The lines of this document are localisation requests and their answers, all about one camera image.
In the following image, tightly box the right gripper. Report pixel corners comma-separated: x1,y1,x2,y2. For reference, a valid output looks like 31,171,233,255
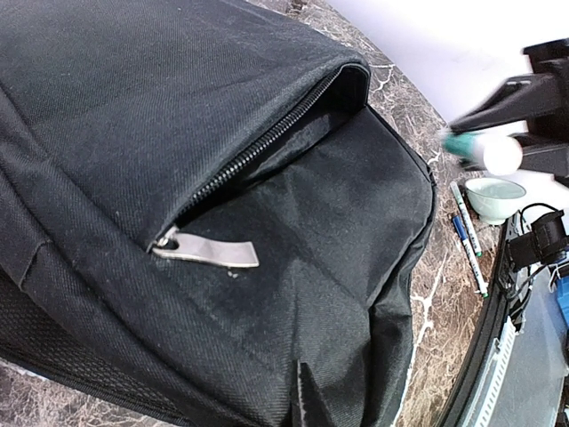
448,38,568,186

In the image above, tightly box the green whiteboard pen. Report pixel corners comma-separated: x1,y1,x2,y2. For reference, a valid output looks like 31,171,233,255
448,180,489,298

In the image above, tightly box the right pale green bowl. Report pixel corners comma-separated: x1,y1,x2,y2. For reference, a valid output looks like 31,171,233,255
464,177,526,226

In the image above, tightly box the black student bag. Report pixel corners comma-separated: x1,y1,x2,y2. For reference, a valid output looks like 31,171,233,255
1,1,436,426

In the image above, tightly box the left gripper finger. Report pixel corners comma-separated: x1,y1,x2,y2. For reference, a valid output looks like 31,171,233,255
293,361,333,427

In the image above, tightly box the black front rail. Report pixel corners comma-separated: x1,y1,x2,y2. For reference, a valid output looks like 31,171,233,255
437,213,529,426

